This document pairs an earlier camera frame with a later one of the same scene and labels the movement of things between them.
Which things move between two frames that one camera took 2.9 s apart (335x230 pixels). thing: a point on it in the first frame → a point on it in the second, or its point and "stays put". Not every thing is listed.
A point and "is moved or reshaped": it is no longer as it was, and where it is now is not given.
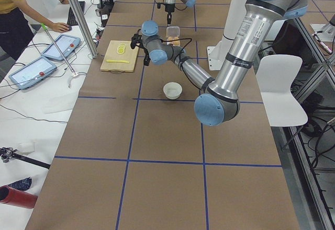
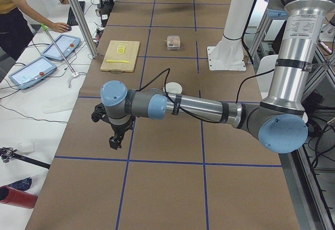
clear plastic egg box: x=173 y=33 is moved or reshaped
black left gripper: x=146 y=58 → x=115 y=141
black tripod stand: x=7 y=153 stays put
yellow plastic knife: x=116 y=60 stays put
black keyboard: x=71 y=19 stays put
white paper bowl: x=172 y=90 stays put
